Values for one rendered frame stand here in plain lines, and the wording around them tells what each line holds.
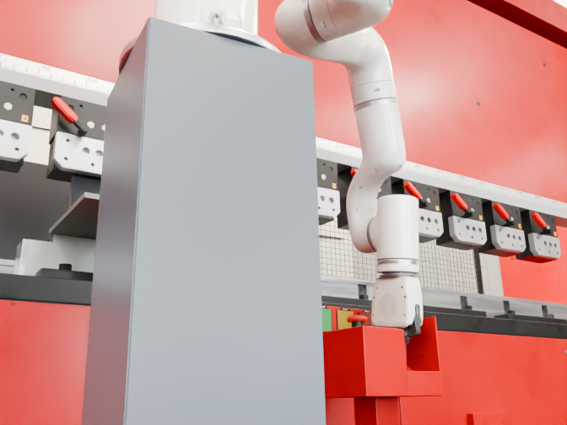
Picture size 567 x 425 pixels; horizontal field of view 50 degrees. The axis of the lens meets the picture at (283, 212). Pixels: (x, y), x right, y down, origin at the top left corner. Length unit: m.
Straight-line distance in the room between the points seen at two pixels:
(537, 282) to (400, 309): 1.89
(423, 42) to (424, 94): 0.20
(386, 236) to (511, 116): 1.28
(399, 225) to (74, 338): 0.64
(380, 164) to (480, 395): 0.78
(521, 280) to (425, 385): 1.94
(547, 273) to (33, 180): 2.20
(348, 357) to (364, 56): 0.58
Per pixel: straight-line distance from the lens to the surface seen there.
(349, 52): 1.22
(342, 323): 1.27
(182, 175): 0.55
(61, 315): 1.16
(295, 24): 1.15
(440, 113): 2.10
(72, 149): 1.36
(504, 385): 1.83
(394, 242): 1.21
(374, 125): 1.22
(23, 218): 1.87
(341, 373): 1.13
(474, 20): 2.49
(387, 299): 1.22
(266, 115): 0.61
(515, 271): 3.12
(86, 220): 1.21
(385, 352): 1.13
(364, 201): 1.29
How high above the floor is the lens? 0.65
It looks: 18 degrees up
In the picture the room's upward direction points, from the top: 1 degrees counter-clockwise
